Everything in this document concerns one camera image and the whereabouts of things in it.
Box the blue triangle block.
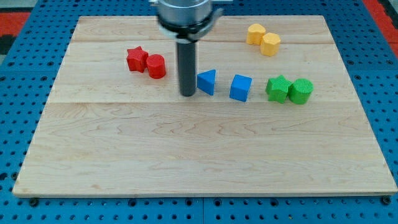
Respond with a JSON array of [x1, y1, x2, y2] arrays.
[[197, 69, 216, 95]]

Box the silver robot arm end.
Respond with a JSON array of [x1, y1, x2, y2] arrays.
[[149, 0, 224, 44]]

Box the wooden board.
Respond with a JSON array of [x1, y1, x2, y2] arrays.
[[13, 16, 397, 198]]

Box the blue cube block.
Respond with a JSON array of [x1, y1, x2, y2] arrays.
[[229, 74, 252, 102]]

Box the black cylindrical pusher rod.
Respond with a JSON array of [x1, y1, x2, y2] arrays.
[[176, 43, 197, 96]]

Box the red cylinder block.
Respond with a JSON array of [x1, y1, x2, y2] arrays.
[[146, 54, 166, 79]]

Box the red star block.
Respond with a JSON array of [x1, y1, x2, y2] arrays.
[[126, 46, 149, 73]]

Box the green star block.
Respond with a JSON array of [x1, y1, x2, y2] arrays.
[[266, 75, 292, 104]]

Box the yellow hexagon block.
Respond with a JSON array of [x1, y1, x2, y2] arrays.
[[260, 32, 281, 57]]

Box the yellow heart block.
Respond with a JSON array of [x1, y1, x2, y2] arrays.
[[246, 23, 266, 45]]

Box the green cylinder block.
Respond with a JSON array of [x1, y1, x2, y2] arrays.
[[289, 78, 313, 105]]

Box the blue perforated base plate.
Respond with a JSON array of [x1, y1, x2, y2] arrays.
[[1, 0, 397, 223]]

